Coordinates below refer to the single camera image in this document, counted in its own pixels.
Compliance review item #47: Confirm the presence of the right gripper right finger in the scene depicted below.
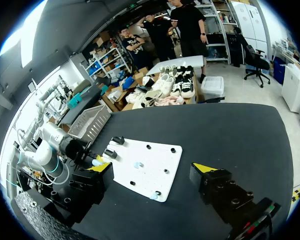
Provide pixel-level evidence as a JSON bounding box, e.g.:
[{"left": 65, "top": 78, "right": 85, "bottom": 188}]
[{"left": 189, "top": 162, "right": 255, "bottom": 224}]

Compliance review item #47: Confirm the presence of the white cable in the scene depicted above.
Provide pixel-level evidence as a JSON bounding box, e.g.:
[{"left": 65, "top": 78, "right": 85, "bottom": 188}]
[{"left": 41, "top": 163, "right": 71, "bottom": 186}]

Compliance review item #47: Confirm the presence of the grey slotted basket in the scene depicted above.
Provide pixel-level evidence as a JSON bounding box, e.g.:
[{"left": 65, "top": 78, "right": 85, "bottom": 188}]
[{"left": 67, "top": 104, "right": 112, "bottom": 145}]

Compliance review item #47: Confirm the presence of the white plate with black stands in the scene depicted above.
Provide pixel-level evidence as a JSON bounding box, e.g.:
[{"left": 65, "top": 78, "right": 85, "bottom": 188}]
[{"left": 99, "top": 136, "right": 184, "bottom": 203}]

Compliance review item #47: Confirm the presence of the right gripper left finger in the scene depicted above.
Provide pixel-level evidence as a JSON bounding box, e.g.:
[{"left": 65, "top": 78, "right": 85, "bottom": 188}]
[{"left": 49, "top": 161, "right": 115, "bottom": 225}]

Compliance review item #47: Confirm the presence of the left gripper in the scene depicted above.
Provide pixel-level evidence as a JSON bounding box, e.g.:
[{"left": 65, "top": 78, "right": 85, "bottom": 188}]
[{"left": 59, "top": 136, "right": 106, "bottom": 172}]

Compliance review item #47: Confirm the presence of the person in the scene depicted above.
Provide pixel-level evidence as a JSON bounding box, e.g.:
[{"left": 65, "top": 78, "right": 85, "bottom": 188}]
[
  {"left": 119, "top": 27, "right": 154, "bottom": 71},
  {"left": 136, "top": 13, "right": 178, "bottom": 63},
  {"left": 166, "top": 0, "right": 210, "bottom": 84}
]

